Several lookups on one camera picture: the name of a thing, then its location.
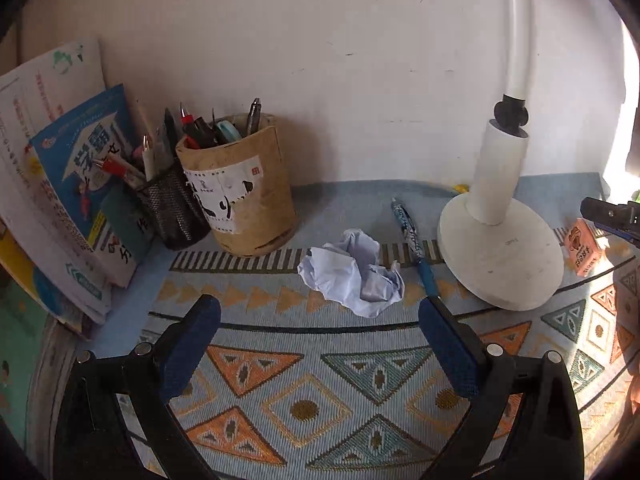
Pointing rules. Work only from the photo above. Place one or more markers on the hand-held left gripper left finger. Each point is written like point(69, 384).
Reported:
point(190, 350)

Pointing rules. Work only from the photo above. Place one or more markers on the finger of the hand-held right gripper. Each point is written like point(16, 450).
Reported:
point(627, 235)
point(607, 212)

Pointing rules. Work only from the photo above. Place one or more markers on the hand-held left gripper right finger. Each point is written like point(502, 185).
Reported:
point(450, 350)

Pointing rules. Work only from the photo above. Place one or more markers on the white paper ball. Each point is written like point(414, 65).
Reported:
point(345, 280)

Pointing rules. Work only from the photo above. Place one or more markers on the small orange box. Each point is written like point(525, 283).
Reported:
point(582, 247)

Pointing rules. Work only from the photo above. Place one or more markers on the white desk lamp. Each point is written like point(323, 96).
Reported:
point(500, 260)

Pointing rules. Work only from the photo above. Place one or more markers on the blue patterned pen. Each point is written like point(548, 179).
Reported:
point(412, 240)

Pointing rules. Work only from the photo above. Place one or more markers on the patterned woven mat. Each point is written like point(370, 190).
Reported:
point(310, 375)

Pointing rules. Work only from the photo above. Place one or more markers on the black mesh pen holder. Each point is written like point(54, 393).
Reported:
point(172, 210)

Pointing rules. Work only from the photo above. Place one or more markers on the small yellow object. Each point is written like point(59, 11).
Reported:
point(461, 188)

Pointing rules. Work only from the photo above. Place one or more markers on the tan printed pen holder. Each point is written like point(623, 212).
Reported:
point(260, 200)

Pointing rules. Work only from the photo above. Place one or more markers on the green cover book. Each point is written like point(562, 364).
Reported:
point(20, 360)

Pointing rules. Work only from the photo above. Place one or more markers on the yellow purple cover book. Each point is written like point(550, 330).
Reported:
point(20, 280)

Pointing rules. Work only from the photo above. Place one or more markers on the bunch of assorted pens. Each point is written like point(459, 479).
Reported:
point(225, 130)
point(147, 160)

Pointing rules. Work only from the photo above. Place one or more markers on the blue cover book set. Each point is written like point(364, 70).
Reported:
point(85, 160)

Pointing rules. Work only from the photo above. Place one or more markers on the thick white workbook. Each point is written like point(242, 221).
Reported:
point(30, 160)

